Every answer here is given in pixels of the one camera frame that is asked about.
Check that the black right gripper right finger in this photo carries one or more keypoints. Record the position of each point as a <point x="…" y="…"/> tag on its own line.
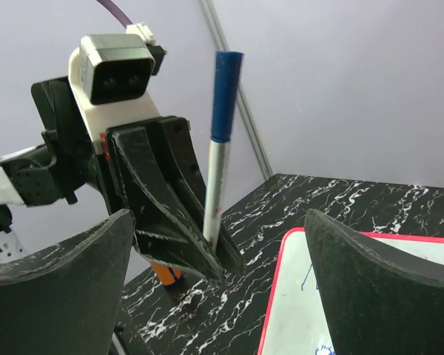
<point x="376" y="298"/>

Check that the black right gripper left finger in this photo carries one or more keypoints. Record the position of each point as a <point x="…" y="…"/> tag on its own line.
<point x="65" y="299"/>

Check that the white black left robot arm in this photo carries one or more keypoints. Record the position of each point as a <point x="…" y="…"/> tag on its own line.
<point x="65" y="161"/>

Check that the pink framed whiteboard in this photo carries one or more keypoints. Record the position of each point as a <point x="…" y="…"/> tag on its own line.
<point x="295" y="322"/>

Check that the orange spray bottle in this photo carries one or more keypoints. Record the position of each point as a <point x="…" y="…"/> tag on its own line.
<point x="170" y="278"/>

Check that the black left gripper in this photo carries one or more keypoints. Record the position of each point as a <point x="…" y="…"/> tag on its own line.
<point x="150" y="167"/>

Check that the white blue whiteboard marker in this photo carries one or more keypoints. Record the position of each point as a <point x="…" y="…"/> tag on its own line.
<point x="227" y="77"/>

